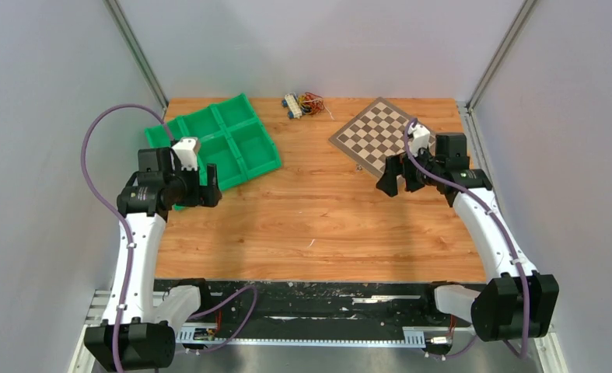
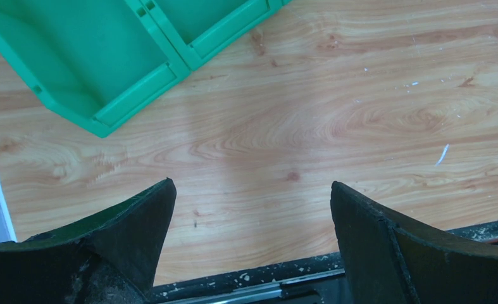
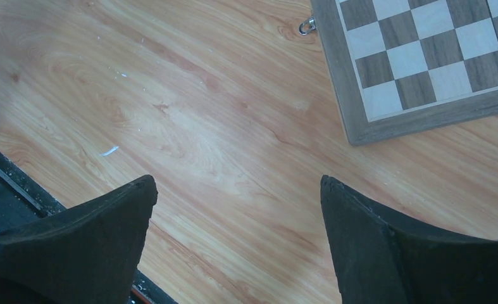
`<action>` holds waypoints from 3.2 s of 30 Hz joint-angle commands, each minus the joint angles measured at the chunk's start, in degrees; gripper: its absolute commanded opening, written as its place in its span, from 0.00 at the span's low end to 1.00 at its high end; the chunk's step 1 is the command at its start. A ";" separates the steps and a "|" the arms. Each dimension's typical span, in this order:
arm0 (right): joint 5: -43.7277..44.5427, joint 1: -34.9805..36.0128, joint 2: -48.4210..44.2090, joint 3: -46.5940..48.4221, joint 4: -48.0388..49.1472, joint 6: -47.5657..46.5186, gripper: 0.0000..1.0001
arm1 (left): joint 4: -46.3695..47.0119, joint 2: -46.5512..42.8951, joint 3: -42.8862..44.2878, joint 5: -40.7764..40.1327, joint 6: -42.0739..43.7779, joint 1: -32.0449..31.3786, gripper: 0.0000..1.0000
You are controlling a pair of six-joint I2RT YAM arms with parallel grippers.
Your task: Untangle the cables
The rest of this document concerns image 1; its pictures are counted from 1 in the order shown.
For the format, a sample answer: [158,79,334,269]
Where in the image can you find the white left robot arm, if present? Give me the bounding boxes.
[84,147,222,372]

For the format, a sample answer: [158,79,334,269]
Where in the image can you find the white blue toy brick car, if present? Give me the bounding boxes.
[282,93,303,119]

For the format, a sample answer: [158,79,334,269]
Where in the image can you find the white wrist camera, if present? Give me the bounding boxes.
[171,137,201,171]
[407,123,431,156]

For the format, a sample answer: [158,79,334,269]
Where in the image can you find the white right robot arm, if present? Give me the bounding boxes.
[376,124,560,342]

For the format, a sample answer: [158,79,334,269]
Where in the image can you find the brown white chessboard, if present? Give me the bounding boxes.
[329,97,413,178]

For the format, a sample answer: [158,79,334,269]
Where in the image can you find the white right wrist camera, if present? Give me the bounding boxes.
[407,123,431,156]

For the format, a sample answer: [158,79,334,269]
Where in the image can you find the aluminium frame rail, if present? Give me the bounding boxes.
[68,288,569,373]

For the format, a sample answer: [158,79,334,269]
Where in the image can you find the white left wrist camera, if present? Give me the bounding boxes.
[171,137,201,171]

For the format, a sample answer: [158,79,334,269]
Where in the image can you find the green compartment tray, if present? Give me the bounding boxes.
[166,93,282,191]

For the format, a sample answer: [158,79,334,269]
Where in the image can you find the dark red wire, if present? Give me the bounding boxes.
[300,92,327,115]

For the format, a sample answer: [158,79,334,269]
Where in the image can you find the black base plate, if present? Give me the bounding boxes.
[154,279,475,346]

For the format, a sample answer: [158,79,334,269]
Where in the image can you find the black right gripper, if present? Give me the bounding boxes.
[376,144,443,197]

